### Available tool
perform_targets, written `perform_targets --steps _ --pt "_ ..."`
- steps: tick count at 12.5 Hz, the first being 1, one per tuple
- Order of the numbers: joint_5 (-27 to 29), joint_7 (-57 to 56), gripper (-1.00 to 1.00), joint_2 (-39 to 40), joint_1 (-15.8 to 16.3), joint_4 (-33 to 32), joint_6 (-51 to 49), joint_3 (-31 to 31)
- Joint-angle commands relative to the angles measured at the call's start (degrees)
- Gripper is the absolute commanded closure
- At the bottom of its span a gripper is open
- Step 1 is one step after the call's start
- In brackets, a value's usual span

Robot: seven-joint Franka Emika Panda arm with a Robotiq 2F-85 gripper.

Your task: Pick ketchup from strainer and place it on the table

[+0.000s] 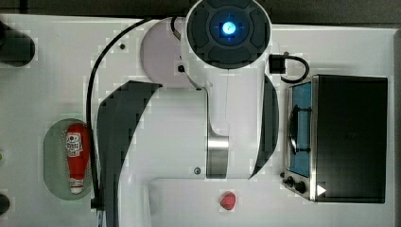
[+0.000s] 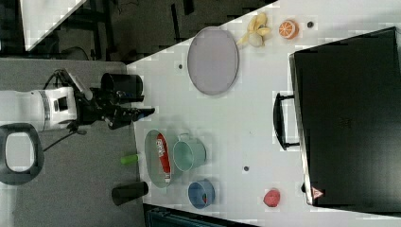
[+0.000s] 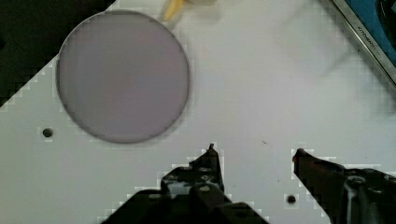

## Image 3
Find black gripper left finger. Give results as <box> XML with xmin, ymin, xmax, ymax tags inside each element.
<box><xmin>101</xmin><ymin>145</ymin><xmax>269</xmax><ymax>224</ymax></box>

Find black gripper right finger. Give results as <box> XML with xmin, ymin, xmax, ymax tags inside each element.
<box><xmin>292</xmin><ymin>148</ymin><xmax>396</xmax><ymax>224</ymax></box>

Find grey round plate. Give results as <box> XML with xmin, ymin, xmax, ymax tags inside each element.
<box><xmin>56</xmin><ymin>10</ymin><xmax>191</xmax><ymax>144</ymax></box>

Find black toaster oven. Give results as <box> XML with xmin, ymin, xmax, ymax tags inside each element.
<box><xmin>322</xmin><ymin>0</ymin><xmax>396</xmax><ymax>85</ymax></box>

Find peeled toy banana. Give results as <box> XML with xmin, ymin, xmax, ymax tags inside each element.
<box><xmin>160</xmin><ymin>0</ymin><xmax>218</xmax><ymax>22</ymax></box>

